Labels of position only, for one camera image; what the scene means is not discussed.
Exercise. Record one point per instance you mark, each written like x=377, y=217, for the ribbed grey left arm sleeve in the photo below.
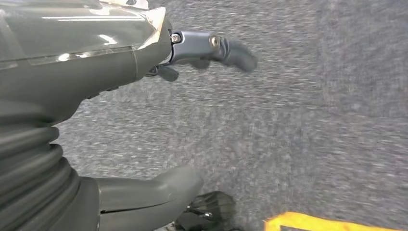
x=32, y=178

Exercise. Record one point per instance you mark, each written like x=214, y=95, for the black robot foot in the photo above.
x=210, y=210

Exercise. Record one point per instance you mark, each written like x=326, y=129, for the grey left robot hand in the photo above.
x=79, y=63

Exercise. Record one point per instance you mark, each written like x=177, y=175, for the yellow floor tape rectangle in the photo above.
x=318, y=222

